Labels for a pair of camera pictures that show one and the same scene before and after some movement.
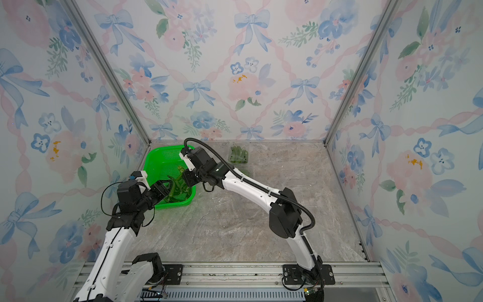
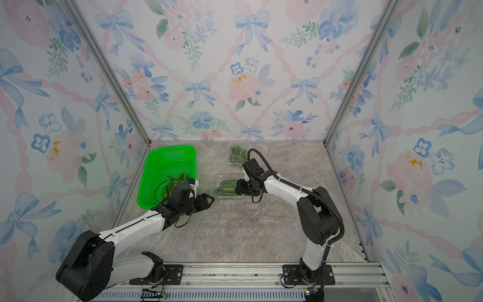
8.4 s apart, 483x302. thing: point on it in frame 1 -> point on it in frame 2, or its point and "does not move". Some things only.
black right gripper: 188,176 -> 240,188
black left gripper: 161,189 -> 204,202
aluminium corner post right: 387,10 does not move
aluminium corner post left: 78,14 does not move
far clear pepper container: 238,154 does not move
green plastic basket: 161,162 does not move
